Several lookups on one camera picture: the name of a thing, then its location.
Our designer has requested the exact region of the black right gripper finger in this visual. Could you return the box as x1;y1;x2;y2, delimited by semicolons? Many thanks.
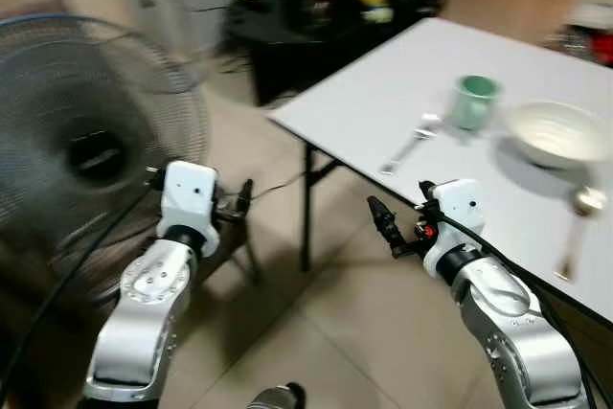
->
368;195;405;249

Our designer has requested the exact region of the black metal table leg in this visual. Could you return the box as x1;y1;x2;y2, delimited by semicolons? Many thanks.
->
299;139;344;273

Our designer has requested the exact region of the silver metal fork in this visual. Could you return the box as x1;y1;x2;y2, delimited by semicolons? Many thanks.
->
377;112;444;178

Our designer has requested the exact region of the green ceramic cup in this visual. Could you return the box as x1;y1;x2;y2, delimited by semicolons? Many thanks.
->
447;74;505;135

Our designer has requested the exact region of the black low cabinet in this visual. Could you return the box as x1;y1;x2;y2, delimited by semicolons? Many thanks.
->
221;0;453;109

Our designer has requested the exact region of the white ceramic bowl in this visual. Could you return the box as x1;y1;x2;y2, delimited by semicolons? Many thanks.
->
502;100;610;171

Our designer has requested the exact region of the golden metal spoon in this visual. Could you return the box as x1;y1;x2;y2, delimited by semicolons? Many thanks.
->
553;185;608;284

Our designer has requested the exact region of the grey robot leg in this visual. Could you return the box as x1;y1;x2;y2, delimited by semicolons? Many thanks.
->
246;382;308;409

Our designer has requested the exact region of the large black floor fan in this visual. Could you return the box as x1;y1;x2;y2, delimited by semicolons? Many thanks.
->
0;13;213;271

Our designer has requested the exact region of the red and white object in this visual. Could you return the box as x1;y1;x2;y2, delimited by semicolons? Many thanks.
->
558;5;613;67

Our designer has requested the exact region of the thin black floor cable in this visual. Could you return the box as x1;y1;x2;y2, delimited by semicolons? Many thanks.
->
249;171;309;195

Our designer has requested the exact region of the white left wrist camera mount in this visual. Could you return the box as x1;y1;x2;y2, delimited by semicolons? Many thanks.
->
156;161;222;243

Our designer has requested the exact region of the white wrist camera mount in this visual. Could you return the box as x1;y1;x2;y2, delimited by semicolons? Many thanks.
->
421;178;486;272
156;161;222;243

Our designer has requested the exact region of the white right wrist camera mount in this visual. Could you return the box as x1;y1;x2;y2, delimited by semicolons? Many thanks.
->
421;178;486;272

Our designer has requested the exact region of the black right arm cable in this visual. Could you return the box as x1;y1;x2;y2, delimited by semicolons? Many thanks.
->
433;208;613;408

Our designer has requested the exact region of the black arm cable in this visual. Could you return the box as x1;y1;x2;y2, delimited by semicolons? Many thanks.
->
433;208;613;408
0;184;159;381

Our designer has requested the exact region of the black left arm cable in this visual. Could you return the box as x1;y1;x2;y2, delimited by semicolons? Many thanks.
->
0;184;159;381

